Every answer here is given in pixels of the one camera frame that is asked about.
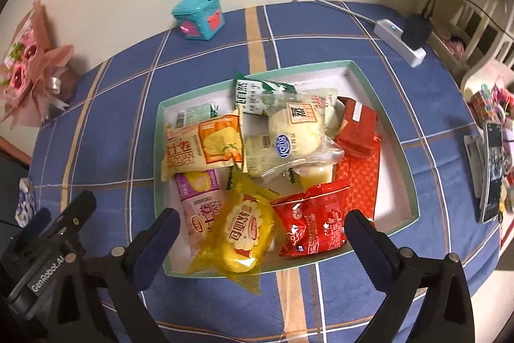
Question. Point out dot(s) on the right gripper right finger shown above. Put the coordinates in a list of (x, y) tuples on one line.
[(446, 313)]

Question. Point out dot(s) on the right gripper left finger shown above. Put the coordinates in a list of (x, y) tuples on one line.
[(128, 271)]

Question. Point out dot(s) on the pink swiss roll packet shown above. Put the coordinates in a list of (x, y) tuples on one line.
[(202, 199)]

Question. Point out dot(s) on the yellow cake snack bag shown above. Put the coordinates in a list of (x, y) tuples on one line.
[(241, 234)]

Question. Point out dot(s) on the orange swiss roll packet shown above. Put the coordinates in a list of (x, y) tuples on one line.
[(208, 145)]

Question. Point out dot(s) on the light green wafer packet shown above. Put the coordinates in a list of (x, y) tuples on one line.
[(196, 114)]

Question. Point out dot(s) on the red snack packet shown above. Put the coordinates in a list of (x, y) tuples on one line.
[(313, 220)]

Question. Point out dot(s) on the red orange patterned packet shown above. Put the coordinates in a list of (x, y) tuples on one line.
[(362, 177)]

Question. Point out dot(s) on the small pudding cup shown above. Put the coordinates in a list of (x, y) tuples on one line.
[(312, 175)]

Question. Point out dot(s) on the green snack packet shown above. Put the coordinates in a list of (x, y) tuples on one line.
[(252, 96)]

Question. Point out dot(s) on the round bun clear wrapper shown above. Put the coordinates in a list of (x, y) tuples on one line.
[(297, 131)]

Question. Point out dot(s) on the dark red box snack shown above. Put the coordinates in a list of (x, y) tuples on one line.
[(357, 130)]

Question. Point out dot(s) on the cream persimmon snack packet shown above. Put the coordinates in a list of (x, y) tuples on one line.
[(331, 119)]

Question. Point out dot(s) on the blue white crumpled wrapper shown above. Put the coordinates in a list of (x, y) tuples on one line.
[(26, 207)]

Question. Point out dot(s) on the smartphone on stand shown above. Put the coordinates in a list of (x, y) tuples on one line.
[(493, 171)]

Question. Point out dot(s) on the teal-rimmed white tray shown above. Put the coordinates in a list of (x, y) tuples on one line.
[(397, 205)]

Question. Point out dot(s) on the pink paper flower bouquet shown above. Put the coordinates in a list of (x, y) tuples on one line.
[(36, 78)]

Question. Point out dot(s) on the blue plaid tablecloth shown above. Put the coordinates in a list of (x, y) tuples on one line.
[(104, 143)]

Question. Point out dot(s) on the colourful toy pile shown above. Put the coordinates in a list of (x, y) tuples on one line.
[(494, 104)]

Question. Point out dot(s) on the teal toy house box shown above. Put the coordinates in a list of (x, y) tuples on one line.
[(199, 19)]

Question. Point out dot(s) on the white power strip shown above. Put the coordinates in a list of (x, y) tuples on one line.
[(391, 34)]

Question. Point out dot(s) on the black power adapter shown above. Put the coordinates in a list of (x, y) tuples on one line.
[(417, 31)]

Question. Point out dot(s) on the white shelf unit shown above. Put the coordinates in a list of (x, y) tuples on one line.
[(474, 40)]

